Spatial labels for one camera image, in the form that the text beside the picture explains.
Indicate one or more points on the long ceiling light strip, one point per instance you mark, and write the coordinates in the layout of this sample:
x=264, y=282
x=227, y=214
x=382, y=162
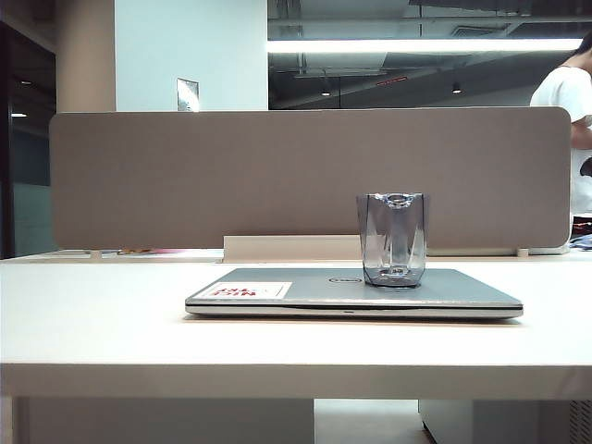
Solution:
x=416, y=45

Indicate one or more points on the person in white t-shirt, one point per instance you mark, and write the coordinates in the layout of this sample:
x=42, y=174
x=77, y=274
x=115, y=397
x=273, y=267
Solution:
x=566, y=92

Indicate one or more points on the silver Dell laptop with sticker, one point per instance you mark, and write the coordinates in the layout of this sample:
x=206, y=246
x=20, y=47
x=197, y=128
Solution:
x=324, y=296

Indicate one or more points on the framed wall notice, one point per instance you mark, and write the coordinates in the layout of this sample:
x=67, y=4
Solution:
x=187, y=94

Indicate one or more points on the clear glass mug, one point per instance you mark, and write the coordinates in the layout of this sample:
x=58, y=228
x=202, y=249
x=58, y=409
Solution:
x=393, y=240

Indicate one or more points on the beige fabric desk partition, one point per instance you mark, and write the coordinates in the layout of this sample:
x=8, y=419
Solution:
x=231, y=176

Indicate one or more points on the colourful papers behind desk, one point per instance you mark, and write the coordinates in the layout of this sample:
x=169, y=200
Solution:
x=139, y=251

